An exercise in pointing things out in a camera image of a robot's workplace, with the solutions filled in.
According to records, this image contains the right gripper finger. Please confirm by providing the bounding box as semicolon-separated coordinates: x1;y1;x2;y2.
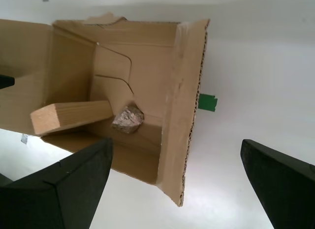
0;137;114;229
240;139;315;229

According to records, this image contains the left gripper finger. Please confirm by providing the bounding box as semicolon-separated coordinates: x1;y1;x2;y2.
0;75;16;90

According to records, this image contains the light wooden block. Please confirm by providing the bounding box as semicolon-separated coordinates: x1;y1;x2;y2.
30;100;114;136

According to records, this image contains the speckled beige rock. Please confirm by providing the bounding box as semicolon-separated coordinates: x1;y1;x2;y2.
111;104;145;134

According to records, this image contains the brown cardboard box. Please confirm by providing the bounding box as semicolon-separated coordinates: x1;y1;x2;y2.
0;12;211;207

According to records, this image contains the green tape piece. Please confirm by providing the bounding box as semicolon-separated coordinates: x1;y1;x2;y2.
198;93;219;112

